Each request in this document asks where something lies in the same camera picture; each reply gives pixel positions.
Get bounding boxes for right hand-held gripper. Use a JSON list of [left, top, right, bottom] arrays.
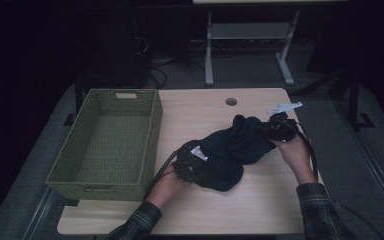
[[262, 101, 303, 142]]

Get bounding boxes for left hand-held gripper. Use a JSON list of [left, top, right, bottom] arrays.
[[172, 145, 211, 184]]

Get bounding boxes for dark blue knitted sweater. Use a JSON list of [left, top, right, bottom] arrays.
[[179, 114, 278, 193]]

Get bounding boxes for green woven basket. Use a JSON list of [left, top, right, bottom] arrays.
[[45, 88, 164, 202]]

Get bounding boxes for person's left hand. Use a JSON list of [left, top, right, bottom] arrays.
[[145, 163, 193, 209]]

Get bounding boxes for person's right hand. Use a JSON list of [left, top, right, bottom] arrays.
[[269, 132, 318, 185]]

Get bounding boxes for black metal stand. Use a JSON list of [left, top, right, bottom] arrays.
[[328, 64, 376, 132]]

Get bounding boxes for right hand-held gripper cable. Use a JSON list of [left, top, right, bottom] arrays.
[[279, 118, 320, 183]]

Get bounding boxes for metal floor rail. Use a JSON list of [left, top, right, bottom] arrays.
[[21, 186, 63, 240], [333, 98, 384, 231]]

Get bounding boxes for white metal desk frame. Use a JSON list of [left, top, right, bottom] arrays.
[[193, 0, 348, 87]]

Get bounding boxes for tangle of floor cables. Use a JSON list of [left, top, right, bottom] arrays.
[[131, 34, 208, 89]]

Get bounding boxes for black floor cable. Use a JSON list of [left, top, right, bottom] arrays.
[[334, 199, 384, 240]]

